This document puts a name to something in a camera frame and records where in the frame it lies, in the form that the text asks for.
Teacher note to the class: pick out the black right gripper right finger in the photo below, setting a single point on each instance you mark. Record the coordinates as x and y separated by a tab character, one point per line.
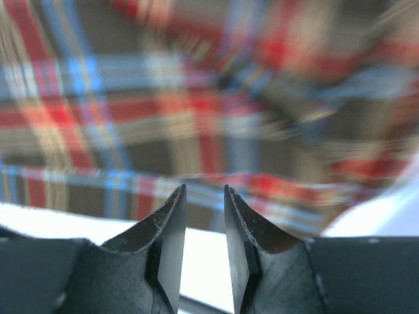
273	271

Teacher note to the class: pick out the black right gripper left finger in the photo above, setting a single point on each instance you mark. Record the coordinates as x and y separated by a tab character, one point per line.
137	271

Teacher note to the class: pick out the red brown plaid shirt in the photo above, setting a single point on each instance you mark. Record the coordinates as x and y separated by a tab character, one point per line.
306	108

